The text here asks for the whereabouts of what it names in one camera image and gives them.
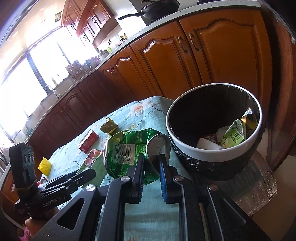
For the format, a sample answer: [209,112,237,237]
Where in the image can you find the condiment bottles group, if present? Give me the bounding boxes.
[118,33,128,46]

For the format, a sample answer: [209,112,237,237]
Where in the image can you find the knife block with utensils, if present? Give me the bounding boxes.
[66,60,86,80]

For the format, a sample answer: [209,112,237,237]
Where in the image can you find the crushed green drink can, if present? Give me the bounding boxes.
[103,128,171,184]

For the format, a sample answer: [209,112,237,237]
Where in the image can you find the person's left hand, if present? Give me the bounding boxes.
[19,207,59,240]

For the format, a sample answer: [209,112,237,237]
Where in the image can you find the white rim trash bin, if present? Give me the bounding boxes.
[166,83,263,163]

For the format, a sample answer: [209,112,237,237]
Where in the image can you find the wooden lower cabinets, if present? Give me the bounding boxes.
[0,7,273,204]

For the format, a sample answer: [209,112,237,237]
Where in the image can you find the black wok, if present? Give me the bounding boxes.
[118,0,181,20]

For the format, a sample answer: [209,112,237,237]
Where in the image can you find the grey kitchen countertop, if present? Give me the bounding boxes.
[0,0,262,179]

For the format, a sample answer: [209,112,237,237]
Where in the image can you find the wooden door frame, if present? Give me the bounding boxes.
[260,1,295,171]

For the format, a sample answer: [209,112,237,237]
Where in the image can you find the red white milk carton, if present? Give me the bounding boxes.
[78,130,99,154]

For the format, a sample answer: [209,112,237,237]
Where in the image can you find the chrome sink faucet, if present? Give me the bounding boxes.
[44,85,60,98]

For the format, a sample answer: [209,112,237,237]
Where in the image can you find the olive gold small wrapper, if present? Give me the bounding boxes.
[100,117,118,135]

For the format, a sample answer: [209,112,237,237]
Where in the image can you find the wooden cabinets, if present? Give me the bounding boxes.
[0,7,273,204]
[61,0,119,48]

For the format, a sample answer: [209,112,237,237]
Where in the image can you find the green brown snack bag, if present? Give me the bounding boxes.
[216,107,258,148]

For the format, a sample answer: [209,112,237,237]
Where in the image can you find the wooden upper cabinets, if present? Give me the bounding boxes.
[61,0,119,48]

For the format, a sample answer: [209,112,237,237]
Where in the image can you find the white foam fruit net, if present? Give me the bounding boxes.
[196,138,223,150]

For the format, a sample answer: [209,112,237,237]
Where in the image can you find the yellow foam fruit net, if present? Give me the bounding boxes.
[38,158,52,176]

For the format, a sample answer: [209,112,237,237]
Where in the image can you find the red white flat wrapper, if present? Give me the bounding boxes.
[76,149,103,175]

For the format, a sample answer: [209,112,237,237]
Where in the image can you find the white rice cooker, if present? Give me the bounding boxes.
[98,49,109,61]

